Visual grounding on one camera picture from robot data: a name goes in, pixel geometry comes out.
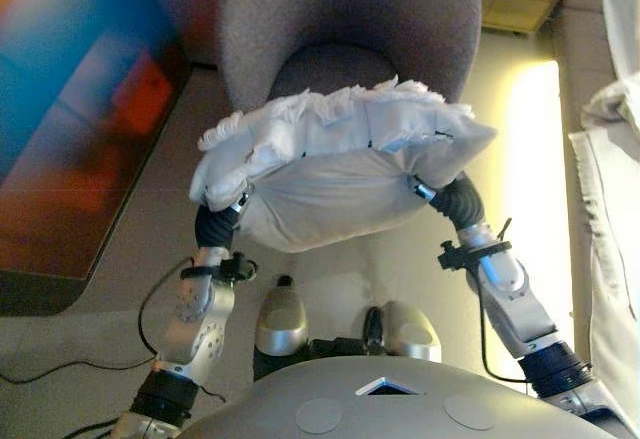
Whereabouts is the right dark robot hand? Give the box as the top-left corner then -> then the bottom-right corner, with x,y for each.
407,171 -> 489,233

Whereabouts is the left dark robot hand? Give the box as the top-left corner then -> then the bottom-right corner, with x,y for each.
193,186 -> 255,251

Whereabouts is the white fringed cushion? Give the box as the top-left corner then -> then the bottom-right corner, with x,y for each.
188,74 -> 500,256

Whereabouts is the white fringed blanket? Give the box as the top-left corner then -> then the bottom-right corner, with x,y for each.
565,77 -> 640,433

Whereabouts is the grey robot torso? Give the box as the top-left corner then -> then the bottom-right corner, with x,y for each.
174,356 -> 624,439

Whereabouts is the grey fabric tub armchair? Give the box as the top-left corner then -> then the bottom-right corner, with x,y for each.
218,0 -> 484,116

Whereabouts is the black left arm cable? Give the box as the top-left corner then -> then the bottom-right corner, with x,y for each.
0,256 -> 227,405

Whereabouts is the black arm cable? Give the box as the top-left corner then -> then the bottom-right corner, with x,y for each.
478,283 -> 532,385
0,256 -> 227,405

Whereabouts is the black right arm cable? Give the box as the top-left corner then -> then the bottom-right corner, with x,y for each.
478,283 -> 532,385

